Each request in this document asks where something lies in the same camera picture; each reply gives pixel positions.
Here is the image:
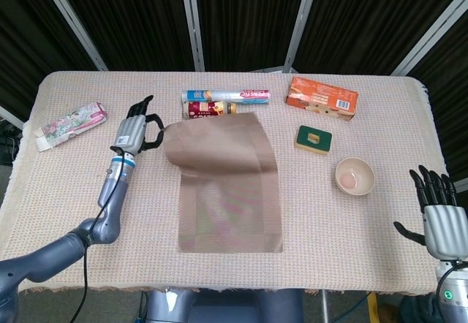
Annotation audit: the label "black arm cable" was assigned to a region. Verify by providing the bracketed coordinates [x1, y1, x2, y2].
[69, 153, 127, 323]
[436, 260, 464, 302]

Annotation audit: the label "dark pleated screen panel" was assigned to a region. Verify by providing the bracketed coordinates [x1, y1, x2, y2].
[53, 0, 197, 72]
[0, 0, 99, 121]
[192, 0, 312, 72]
[407, 10, 468, 184]
[293, 0, 468, 75]

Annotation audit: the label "orange cardboard box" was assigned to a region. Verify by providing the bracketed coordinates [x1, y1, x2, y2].
[285, 76, 360, 123]

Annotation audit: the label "red label coffee bottle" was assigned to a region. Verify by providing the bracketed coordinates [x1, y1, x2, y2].
[181, 100, 241, 121]

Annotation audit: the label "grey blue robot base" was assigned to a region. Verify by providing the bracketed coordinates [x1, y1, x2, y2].
[140, 288, 304, 323]

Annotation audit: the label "beige woven tablecloth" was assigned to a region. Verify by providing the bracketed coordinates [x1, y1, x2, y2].
[0, 70, 468, 298]

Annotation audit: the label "black tangled floor cables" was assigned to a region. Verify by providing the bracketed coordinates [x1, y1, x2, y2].
[0, 123, 21, 165]

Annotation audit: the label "blue pink plastic wrap roll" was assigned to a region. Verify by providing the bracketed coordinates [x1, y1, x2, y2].
[181, 88, 272, 105]

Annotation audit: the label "light brown bowl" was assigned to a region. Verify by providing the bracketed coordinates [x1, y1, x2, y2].
[335, 156, 376, 195]

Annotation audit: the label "brown woven placemat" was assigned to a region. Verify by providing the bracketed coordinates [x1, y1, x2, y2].
[162, 112, 284, 254]

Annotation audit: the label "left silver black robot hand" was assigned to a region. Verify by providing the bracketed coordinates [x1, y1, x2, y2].
[110, 95, 165, 156]

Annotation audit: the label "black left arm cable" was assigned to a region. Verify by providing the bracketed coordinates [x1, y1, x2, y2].
[69, 153, 127, 323]

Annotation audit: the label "pink floral carton box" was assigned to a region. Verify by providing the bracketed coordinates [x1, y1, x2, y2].
[34, 102, 110, 153]

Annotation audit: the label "green yellow sponge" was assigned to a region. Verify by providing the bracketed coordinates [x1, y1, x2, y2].
[294, 124, 333, 154]

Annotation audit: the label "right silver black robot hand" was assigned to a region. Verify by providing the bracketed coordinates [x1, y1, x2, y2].
[393, 164, 468, 262]

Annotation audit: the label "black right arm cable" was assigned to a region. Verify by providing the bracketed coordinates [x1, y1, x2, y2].
[436, 260, 464, 302]

